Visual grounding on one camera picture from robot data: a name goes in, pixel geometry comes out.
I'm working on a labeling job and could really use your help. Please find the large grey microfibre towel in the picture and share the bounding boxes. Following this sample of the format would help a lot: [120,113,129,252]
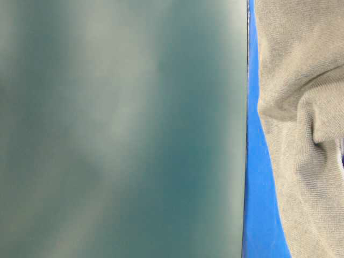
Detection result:
[254,1,343,257]

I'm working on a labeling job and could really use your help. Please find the blue table cover cloth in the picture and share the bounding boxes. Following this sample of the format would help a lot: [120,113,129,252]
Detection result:
[242,1,291,257]

